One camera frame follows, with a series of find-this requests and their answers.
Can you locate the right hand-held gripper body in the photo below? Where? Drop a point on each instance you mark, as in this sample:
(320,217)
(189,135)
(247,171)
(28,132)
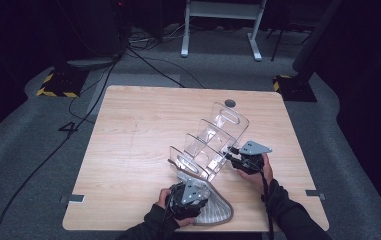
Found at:
(251,160)

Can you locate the white desk frame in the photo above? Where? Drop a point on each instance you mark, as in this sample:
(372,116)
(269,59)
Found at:
(223,10)

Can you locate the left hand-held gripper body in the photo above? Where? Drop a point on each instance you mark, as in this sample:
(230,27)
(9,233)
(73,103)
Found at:
(188,200)

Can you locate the clear acrylic organizer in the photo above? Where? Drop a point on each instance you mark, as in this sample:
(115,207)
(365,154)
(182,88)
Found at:
(211,143)

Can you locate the person's right hand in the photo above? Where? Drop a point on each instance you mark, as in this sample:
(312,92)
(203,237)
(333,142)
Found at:
(261,176)

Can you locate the grey striped cloth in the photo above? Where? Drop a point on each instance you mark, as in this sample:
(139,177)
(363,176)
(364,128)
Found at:
(216,210)

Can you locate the dark slanted pole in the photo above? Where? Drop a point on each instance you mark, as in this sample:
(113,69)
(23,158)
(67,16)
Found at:
(314,36)

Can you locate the grey round stand base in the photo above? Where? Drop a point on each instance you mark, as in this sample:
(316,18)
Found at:
(91,63)

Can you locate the black tripod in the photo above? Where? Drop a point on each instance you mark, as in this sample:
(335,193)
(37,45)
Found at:
(278,43)

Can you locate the person's left hand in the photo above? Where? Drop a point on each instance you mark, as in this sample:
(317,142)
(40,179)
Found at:
(163,198)

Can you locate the grey metal table bracket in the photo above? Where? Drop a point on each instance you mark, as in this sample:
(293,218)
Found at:
(73,199)
(315,194)

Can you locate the black yellow striped stand base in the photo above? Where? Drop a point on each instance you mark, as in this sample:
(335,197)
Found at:
(61,83)
(294,88)

